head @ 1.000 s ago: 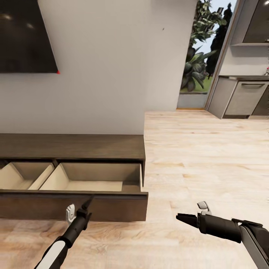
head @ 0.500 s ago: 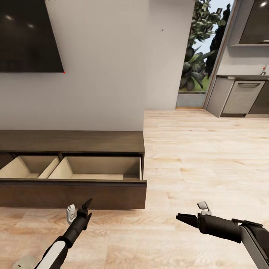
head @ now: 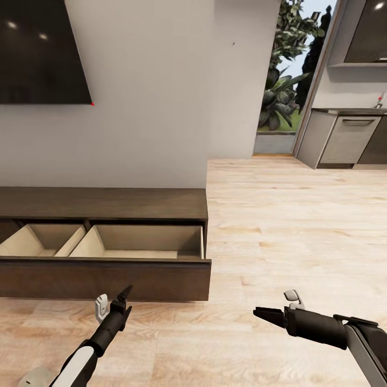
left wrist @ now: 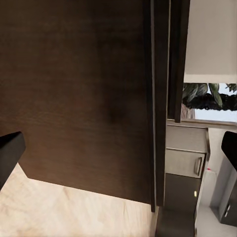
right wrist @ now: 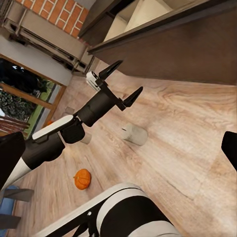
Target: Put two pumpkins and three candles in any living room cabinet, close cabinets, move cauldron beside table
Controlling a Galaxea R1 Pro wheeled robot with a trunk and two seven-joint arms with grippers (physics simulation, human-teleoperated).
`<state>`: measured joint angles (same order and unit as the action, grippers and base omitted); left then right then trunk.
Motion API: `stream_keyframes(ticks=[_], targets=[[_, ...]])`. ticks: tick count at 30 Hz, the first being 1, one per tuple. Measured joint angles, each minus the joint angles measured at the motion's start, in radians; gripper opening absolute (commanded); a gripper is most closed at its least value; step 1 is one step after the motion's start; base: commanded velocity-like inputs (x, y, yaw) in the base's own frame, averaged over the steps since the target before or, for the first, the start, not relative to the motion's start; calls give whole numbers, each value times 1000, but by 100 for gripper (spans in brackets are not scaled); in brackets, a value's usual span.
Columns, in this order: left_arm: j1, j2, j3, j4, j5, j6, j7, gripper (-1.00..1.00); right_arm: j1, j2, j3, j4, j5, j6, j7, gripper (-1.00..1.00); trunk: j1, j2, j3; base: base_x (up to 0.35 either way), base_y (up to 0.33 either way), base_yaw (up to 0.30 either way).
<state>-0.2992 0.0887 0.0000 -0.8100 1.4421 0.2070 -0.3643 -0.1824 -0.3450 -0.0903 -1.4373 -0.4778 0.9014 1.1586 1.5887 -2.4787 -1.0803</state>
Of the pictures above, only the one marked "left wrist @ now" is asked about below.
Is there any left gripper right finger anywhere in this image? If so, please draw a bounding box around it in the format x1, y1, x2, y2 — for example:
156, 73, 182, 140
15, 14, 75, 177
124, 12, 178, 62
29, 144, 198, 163
221, 131, 237, 171

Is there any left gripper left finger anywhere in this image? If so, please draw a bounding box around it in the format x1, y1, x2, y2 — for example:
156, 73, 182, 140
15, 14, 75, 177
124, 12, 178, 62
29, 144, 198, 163
0, 131, 26, 190

